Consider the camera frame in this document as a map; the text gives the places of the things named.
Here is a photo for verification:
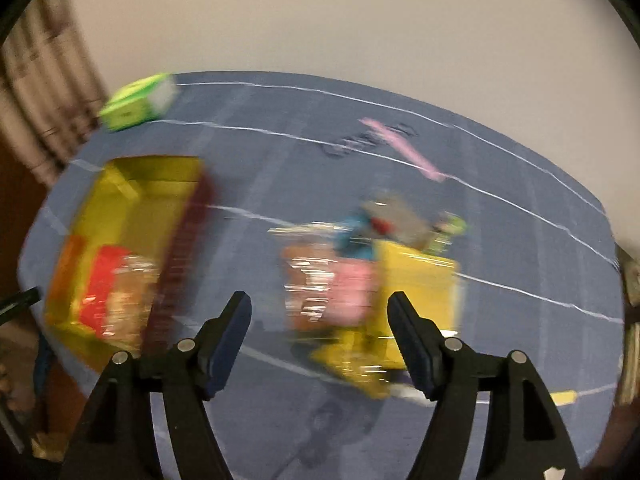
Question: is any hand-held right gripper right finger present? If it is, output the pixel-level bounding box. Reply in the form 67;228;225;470
388;290;583;480

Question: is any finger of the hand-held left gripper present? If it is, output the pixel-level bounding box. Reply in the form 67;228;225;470
0;287;42;324

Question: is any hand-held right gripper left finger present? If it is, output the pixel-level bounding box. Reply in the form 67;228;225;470
59;290;253;480

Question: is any small yellow snack packet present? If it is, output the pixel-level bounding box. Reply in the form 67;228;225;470
310;329;416;401

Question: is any large yellow snack packet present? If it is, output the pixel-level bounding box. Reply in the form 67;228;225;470
370;239;461;361

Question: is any red snack packet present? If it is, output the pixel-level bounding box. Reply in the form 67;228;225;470
80;246;132;336

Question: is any pink patterned snack packet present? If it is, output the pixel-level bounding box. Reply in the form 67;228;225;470
320;260;381;326

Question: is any clear fried pastry packet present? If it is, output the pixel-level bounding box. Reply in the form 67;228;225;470
279;222;351;333

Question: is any pale clear snack packet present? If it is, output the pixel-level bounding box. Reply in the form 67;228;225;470
104;254;162;352

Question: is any green snack bar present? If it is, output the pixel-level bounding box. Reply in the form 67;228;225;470
422;211;472;257

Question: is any blue candy packet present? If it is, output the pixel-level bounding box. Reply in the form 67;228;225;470
334;214;382;261

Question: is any grey tea brick packet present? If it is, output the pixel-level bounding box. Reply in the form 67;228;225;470
362;196;432;247

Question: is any gold tin box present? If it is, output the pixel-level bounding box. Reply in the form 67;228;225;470
42;155;218;373

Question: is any blue checked tablecloth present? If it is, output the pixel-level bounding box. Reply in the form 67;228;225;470
17;71;626;480

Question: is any patterned beige curtain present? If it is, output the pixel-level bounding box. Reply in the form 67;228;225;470
0;0;108;186

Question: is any green tissue pack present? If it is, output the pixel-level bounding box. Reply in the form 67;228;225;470
98;73;179;133

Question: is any floral printed box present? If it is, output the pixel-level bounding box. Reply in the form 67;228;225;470
619;247;640;311

